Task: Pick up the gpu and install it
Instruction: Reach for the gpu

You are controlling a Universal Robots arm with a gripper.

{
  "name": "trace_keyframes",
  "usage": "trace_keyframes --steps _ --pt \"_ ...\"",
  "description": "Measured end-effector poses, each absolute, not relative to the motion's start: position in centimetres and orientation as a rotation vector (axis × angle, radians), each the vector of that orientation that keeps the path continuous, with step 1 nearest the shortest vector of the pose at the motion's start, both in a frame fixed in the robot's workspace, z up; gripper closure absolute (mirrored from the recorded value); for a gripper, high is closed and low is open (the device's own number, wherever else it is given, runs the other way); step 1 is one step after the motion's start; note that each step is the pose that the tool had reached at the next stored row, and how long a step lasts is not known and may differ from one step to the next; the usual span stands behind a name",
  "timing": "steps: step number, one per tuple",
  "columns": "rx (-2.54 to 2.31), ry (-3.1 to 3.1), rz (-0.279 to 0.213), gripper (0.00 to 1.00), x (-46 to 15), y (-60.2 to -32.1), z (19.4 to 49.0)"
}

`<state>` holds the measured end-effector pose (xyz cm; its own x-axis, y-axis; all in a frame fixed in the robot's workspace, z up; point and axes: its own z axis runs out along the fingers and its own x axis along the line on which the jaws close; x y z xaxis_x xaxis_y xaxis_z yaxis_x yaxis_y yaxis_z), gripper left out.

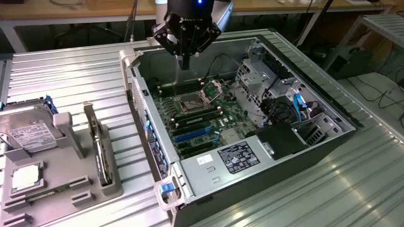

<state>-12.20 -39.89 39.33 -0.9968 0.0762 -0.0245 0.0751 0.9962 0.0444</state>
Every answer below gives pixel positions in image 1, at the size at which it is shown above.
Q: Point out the open grey PC case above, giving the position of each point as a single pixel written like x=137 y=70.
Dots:
x=284 y=172

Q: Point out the silver power supply unit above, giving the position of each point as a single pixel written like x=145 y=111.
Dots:
x=215 y=172

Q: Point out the blue disk carrier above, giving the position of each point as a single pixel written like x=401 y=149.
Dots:
x=47 y=101

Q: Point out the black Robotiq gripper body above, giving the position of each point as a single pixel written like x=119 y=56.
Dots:
x=189 y=21

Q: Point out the blue case latch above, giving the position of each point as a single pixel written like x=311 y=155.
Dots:
x=167 y=189

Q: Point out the green motherboard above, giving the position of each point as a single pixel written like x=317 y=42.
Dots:
x=227 y=118

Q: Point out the silver disk bay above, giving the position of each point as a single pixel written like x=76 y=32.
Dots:
x=315 y=132

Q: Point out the graphics card with metal bracket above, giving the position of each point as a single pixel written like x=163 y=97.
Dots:
x=100 y=153

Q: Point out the slatted metal table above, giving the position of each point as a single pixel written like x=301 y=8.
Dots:
x=384 y=28

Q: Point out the CPU socket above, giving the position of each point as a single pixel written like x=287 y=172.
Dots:
x=192 y=104

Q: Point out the black plastic shroud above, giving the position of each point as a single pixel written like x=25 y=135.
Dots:
x=280 y=142

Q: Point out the blue expansion slot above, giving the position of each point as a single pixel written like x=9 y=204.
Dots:
x=192 y=134

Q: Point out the green RAM stick in slot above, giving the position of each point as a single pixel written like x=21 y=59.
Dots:
x=195 y=119

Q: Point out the grey parts rack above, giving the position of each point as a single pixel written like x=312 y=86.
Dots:
x=63 y=170

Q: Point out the silver drive cage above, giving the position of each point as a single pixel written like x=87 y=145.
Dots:
x=252 y=94

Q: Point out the metal socket cover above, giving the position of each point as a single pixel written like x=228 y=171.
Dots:
x=212 y=91

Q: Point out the black device on floor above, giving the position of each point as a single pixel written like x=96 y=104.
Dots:
x=349 y=61

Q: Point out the silver hard disk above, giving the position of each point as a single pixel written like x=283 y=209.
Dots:
x=28 y=132

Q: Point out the long black expansion slot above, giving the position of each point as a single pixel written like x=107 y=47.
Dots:
x=189 y=127

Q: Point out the silver CPU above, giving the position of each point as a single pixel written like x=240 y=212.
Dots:
x=27 y=177

